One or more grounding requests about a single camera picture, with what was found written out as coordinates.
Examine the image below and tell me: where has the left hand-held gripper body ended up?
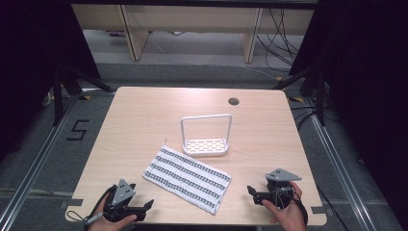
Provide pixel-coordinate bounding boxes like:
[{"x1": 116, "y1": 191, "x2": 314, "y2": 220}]
[{"x1": 103, "y1": 178, "x2": 148, "y2": 223}]

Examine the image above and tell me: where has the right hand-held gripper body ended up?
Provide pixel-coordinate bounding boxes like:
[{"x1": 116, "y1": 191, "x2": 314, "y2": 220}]
[{"x1": 253, "y1": 167, "x2": 303, "y2": 211}]

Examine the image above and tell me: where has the person's right hand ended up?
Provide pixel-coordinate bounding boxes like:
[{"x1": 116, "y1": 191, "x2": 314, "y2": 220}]
[{"x1": 261, "y1": 181, "x2": 308, "y2": 231}]

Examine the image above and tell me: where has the person's left hand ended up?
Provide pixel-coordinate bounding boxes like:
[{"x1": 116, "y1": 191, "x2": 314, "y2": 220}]
[{"x1": 88, "y1": 202, "x2": 139, "y2": 231}]

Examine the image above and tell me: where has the striped white dish cloth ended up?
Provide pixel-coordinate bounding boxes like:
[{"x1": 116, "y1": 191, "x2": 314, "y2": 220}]
[{"x1": 141, "y1": 144, "x2": 233, "y2": 216}]

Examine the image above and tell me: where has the black metal stand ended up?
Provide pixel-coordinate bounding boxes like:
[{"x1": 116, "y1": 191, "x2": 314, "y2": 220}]
[
  {"x1": 271, "y1": 65, "x2": 327, "y2": 127},
  {"x1": 51, "y1": 63, "x2": 115, "y2": 127}
]

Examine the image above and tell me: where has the black curtain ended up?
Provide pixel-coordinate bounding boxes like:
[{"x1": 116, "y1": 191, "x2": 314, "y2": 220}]
[
  {"x1": 0, "y1": 0, "x2": 102, "y2": 163},
  {"x1": 288, "y1": 0, "x2": 408, "y2": 231}
]

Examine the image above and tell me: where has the light wooden desk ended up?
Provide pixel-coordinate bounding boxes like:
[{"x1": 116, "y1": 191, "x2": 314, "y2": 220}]
[{"x1": 71, "y1": 3, "x2": 316, "y2": 64}]

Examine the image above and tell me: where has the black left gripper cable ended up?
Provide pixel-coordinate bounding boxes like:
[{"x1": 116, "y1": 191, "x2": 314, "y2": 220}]
[{"x1": 65, "y1": 184, "x2": 117, "y2": 226}]

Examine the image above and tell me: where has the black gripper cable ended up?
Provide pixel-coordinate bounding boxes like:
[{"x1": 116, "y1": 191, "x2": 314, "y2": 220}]
[
  {"x1": 290, "y1": 190, "x2": 310, "y2": 226},
  {"x1": 65, "y1": 184, "x2": 117, "y2": 226}
]

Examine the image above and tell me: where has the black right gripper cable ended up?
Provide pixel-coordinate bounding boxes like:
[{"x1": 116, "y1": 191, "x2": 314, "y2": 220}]
[{"x1": 290, "y1": 190, "x2": 310, "y2": 226}]

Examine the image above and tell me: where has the black floor cable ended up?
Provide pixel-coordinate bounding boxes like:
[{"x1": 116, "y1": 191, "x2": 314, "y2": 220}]
[{"x1": 315, "y1": 184, "x2": 351, "y2": 231}]

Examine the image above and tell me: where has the white plastic rack with handle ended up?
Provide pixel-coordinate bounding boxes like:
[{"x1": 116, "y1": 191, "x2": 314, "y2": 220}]
[{"x1": 179, "y1": 113, "x2": 234, "y2": 158}]

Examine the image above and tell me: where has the aluminium floor rail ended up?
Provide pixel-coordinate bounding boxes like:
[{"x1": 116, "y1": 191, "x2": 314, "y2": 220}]
[
  {"x1": 0, "y1": 94, "x2": 81, "y2": 231},
  {"x1": 304, "y1": 95, "x2": 381, "y2": 231}
]

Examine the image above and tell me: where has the bundle of black cables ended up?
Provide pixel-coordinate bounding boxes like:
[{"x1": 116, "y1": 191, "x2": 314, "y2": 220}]
[{"x1": 255, "y1": 8, "x2": 306, "y2": 72}]

